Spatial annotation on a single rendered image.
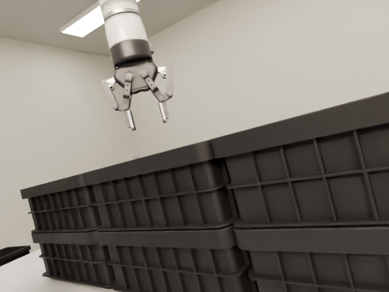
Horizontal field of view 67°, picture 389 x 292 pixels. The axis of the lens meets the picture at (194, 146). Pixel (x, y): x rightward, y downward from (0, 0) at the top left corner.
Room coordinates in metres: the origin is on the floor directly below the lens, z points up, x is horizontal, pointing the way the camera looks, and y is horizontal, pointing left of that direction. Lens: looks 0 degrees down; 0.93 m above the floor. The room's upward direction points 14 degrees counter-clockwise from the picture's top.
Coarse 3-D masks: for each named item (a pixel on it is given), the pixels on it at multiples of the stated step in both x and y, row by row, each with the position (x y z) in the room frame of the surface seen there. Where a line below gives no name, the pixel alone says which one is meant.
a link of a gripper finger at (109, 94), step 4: (104, 80) 0.55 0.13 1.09; (104, 84) 0.55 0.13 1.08; (104, 88) 0.55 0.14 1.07; (108, 88) 0.55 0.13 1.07; (108, 92) 0.55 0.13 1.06; (112, 92) 0.57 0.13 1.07; (108, 96) 0.55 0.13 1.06; (112, 96) 0.55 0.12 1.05; (112, 100) 0.55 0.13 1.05; (116, 100) 0.57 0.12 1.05; (112, 104) 0.55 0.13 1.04; (116, 104) 0.55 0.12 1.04; (116, 108) 0.55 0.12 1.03
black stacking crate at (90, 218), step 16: (64, 192) 0.61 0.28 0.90; (80, 192) 0.57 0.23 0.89; (32, 208) 0.72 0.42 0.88; (48, 208) 0.66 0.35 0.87; (64, 208) 0.60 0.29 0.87; (80, 208) 0.57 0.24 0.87; (96, 208) 0.57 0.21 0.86; (48, 224) 0.68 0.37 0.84; (64, 224) 0.63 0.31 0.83; (80, 224) 0.59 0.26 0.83; (96, 224) 0.57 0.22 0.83
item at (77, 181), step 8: (72, 176) 0.56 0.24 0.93; (80, 176) 0.55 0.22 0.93; (40, 184) 0.65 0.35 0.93; (48, 184) 0.62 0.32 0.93; (56, 184) 0.60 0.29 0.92; (64, 184) 0.58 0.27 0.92; (72, 184) 0.56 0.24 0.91; (80, 184) 0.55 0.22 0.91; (24, 192) 0.71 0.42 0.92; (32, 192) 0.68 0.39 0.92; (40, 192) 0.65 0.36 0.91; (48, 192) 0.63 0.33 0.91
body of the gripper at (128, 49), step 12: (120, 48) 0.53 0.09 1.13; (132, 48) 0.53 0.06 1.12; (144, 48) 0.54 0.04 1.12; (120, 60) 0.54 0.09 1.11; (132, 60) 0.54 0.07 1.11; (144, 60) 0.56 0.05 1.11; (120, 72) 0.55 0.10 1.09; (132, 72) 0.56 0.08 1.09; (156, 72) 0.56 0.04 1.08; (120, 84) 0.56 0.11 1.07; (132, 84) 0.56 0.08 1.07; (144, 84) 0.56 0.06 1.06
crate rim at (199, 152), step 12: (192, 144) 0.37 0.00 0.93; (204, 144) 0.36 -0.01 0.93; (144, 156) 0.43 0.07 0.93; (156, 156) 0.41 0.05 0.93; (168, 156) 0.39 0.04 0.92; (180, 156) 0.38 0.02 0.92; (192, 156) 0.37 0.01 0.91; (204, 156) 0.36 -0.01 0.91; (108, 168) 0.48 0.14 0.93; (120, 168) 0.46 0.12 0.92; (132, 168) 0.44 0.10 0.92; (144, 168) 0.43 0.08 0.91; (156, 168) 0.41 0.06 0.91; (168, 168) 0.40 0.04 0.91; (84, 180) 0.54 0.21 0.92; (96, 180) 0.51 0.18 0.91; (108, 180) 0.49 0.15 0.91
